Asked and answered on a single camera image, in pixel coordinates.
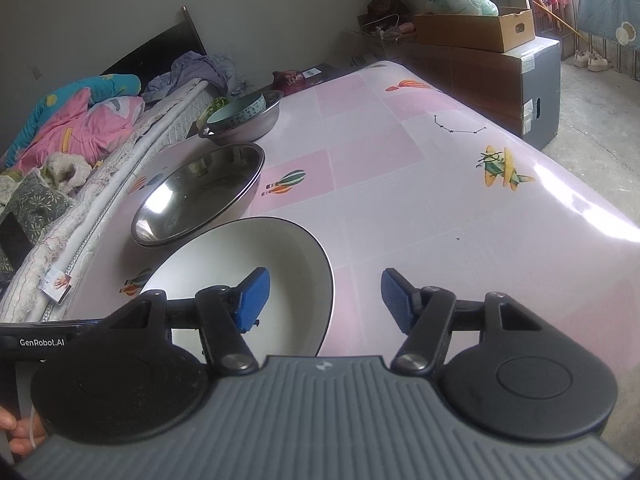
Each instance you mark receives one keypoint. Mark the deep steel bowl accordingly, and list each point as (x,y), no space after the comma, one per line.
(255,122)

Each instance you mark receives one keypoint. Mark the white quilted mattress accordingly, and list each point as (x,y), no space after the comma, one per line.
(125,145)

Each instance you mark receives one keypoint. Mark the white shoe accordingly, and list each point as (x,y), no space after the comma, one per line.
(599,62)
(581,59)

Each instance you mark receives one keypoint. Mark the grey purple clothing pile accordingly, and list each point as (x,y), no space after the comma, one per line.
(195,72)

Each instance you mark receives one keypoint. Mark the white fluffy blanket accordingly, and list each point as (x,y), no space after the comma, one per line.
(65,172)

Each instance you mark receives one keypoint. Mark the white black-rimmed plate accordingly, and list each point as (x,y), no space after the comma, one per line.
(250,255)

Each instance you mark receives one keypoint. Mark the black headboard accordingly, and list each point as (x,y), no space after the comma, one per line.
(160,45)

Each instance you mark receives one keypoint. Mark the brown paper bag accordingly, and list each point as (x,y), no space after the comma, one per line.
(386,5)

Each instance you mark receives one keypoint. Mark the blue printed hanging sheet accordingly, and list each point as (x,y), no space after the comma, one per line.
(612,0)

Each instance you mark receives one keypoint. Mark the person's left hand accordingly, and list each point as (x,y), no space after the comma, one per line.
(25,440)

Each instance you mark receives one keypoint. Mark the flat printed appliance box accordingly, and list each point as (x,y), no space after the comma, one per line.
(322,71)

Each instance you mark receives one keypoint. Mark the pink printed tablecloth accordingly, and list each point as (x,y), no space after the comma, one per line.
(400,185)

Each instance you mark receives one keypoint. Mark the white mattress label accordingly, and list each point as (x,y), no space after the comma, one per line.
(59,286)

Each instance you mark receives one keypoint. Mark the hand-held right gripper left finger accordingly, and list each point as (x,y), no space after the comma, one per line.
(255,295)

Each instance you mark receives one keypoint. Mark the green floral cushion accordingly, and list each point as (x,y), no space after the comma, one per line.
(35,205)

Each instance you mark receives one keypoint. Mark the pink and blue blanket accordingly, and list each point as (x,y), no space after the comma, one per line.
(65,120)

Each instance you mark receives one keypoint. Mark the teal ceramic bowl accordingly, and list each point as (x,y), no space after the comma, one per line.
(237,110)

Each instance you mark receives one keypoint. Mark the cream checked cloth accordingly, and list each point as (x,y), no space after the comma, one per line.
(9,185)

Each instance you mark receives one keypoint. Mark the teal white plastic bag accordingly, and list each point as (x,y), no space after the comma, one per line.
(462,0)

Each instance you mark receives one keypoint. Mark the red onion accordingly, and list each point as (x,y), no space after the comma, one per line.
(289,80)

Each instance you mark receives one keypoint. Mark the napa cabbage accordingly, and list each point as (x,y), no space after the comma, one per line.
(219,105)

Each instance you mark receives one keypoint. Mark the wide shallow steel bowl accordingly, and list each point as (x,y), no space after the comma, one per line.
(200,195)

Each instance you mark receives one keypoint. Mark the wooden stick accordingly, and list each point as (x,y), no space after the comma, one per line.
(557,20)

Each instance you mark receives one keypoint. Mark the dark flat object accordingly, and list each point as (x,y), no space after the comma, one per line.
(12,237)

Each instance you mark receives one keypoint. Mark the shallow open cardboard box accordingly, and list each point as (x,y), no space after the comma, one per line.
(470,32)

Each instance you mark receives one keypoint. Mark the large grey-sided cardboard box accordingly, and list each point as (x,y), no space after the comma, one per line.
(480,85)

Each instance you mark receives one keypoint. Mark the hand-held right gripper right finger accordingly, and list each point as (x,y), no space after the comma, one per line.
(395,296)

